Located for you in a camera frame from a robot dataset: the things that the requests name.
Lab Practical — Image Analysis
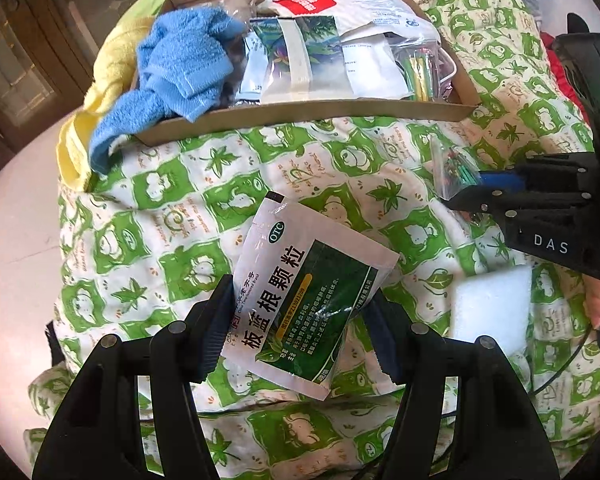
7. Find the green and white sachet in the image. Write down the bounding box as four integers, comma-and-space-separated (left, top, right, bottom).
220, 191, 401, 402

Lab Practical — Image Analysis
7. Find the cardboard box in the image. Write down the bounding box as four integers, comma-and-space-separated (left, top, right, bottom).
130, 0, 481, 147

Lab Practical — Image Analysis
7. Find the grey packet in clear plastic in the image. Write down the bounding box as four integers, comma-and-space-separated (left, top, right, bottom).
220, 0, 273, 21

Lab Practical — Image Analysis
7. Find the yellow towel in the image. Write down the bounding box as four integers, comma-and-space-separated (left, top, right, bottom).
56, 16, 156, 192

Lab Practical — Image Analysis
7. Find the blue towel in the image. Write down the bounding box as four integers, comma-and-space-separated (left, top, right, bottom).
89, 6, 248, 176

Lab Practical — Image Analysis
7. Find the green patterned quilt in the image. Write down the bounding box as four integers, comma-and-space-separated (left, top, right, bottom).
22, 0, 600, 480

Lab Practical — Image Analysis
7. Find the white foam block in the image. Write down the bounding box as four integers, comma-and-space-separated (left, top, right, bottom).
447, 265, 533, 358

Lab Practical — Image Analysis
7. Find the small clear bag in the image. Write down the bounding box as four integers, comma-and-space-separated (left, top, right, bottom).
427, 135, 481, 201

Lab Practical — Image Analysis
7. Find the white mailer bag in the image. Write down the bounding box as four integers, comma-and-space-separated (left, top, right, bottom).
337, 0, 438, 101

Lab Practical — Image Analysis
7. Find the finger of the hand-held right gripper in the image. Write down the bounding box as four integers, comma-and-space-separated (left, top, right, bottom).
447, 182, 531, 217
472, 156, 595, 193

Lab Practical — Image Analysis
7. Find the person's right hand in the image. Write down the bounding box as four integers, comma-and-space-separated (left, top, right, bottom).
582, 277, 600, 331

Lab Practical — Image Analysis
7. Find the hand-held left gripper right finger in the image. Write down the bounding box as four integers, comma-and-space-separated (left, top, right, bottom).
361, 291, 566, 480

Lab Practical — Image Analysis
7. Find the red cloth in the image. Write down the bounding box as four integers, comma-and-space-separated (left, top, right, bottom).
540, 30, 581, 106

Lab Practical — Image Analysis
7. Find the wooden glass-door cabinet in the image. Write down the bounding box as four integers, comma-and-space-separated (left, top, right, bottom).
0, 0, 131, 161

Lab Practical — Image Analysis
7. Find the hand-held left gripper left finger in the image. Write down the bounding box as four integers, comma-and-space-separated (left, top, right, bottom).
32, 274, 236, 480

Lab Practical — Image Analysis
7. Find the clear packet of coloured sticks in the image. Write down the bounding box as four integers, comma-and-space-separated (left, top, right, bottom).
392, 45, 456, 103

